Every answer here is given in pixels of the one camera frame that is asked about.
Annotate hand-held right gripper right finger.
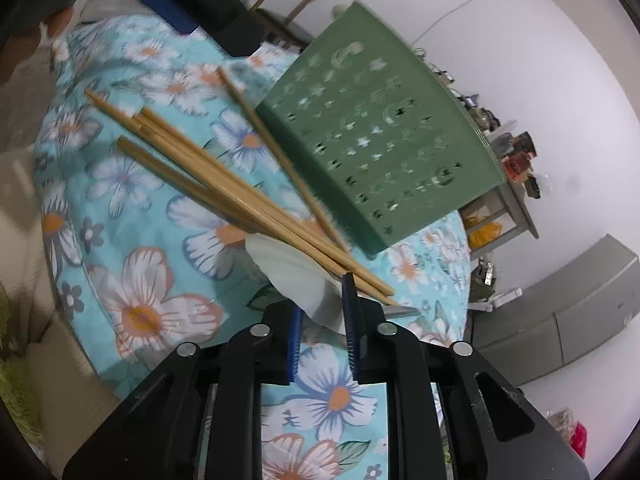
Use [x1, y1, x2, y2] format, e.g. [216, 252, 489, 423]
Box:
[341, 272, 591, 480]

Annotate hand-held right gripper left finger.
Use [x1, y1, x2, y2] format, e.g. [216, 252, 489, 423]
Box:
[62, 302, 304, 480]

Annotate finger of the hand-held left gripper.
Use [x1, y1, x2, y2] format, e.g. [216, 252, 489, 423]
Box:
[140, 0, 197, 35]
[170, 0, 263, 58]

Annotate white paper cup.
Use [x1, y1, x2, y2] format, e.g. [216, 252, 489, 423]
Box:
[244, 236, 347, 335]

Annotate green perforated utensil basket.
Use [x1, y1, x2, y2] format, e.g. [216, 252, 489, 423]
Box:
[255, 0, 506, 261]

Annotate olive green bag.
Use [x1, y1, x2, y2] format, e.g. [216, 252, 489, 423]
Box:
[472, 259, 497, 302]

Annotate white upright appliance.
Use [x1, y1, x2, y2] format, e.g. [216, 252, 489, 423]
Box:
[469, 287, 523, 311]

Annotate yellow plastic bag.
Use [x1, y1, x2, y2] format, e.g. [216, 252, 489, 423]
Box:
[462, 212, 503, 251]

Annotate floral turquoise tablecloth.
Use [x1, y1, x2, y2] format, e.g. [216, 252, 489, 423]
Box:
[32, 15, 473, 480]

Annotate long white-legged side table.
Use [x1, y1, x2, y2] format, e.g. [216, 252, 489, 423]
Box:
[457, 180, 541, 241]

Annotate pile of snack packets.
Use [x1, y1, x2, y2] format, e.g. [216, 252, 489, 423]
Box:
[502, 131, 538, 181]

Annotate glass jar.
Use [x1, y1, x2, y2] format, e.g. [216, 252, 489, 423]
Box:
[472, 107, 501, 131]

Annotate thin wall cable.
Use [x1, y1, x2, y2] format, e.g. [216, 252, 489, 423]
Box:
[411, 0, 521, 43]

